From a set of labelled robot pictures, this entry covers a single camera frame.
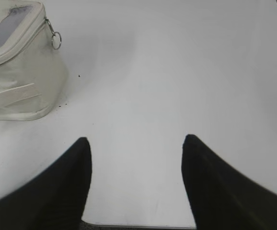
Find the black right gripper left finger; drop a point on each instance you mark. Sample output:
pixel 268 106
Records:
pixel 56 198

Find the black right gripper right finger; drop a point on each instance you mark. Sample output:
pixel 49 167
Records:
pixel 220 197

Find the cream zippered bag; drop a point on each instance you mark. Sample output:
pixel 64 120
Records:
pixel 32 72

